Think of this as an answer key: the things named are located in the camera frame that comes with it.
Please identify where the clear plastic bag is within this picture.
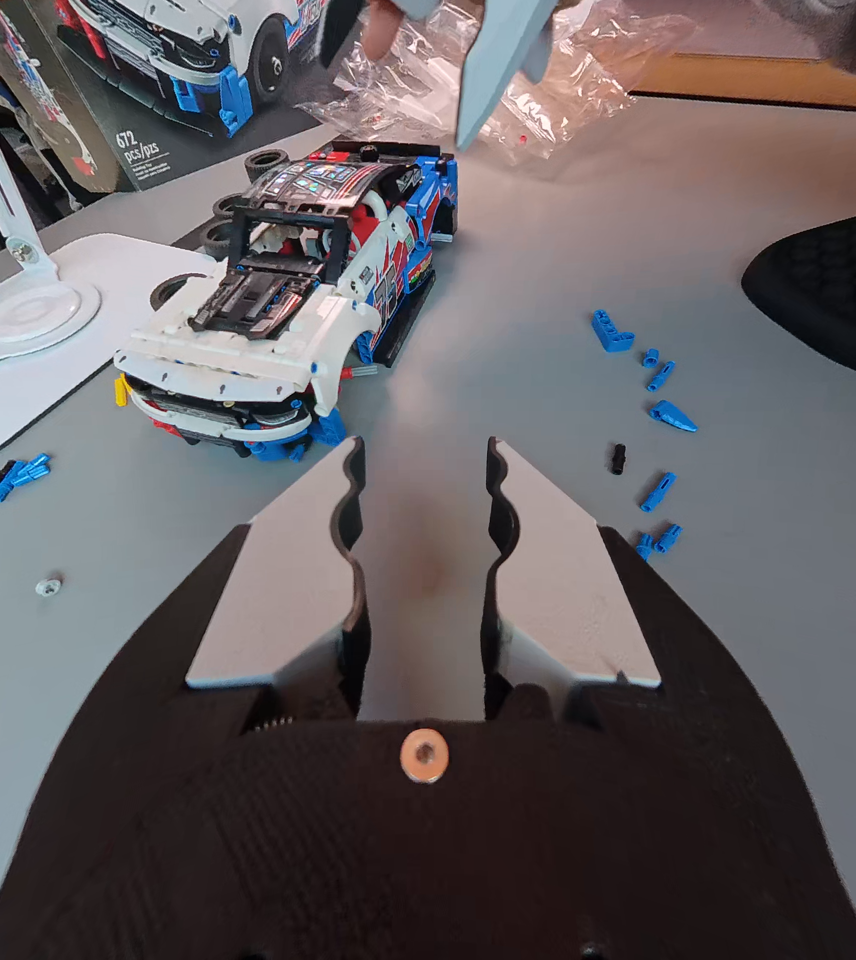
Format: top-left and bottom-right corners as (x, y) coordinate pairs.
(300, 0), (699, 181)

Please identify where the white lamp stand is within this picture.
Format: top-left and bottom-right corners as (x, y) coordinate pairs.
(0, 52), (217, 468)

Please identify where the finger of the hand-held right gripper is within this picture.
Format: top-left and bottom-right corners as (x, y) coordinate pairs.
(458, 0), (555, 149)
(522, 26), (552, 85)

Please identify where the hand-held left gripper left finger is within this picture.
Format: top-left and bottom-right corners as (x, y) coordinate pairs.
(186, 436), (367, 714)

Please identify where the blue pointed toy panel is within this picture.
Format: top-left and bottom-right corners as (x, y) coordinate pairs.
(650, 399), (699, 435)

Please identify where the white and blue toy car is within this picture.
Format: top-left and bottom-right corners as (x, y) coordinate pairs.
(114, 141), (459, 460)

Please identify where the blue angled toy beam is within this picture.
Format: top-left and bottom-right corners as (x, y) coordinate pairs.
(590, 309), (636, 354)

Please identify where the dark grey cloth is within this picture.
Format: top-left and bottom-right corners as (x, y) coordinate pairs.
(761, 0), (856, 80)

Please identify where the black mesh cushion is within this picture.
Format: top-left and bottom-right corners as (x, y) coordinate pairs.
(741, 206), (856, 381)

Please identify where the wooden board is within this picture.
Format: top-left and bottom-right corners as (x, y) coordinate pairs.
(623, 54), (856, 112)

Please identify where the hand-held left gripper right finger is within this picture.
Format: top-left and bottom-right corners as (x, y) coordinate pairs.
(482, 436), (661, 714)

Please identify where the toy car box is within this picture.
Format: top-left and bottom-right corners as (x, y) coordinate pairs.
(0, 0), (340, 195)

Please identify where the person's right hand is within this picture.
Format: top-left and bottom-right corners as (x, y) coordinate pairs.
(362, 0), (399, 61)

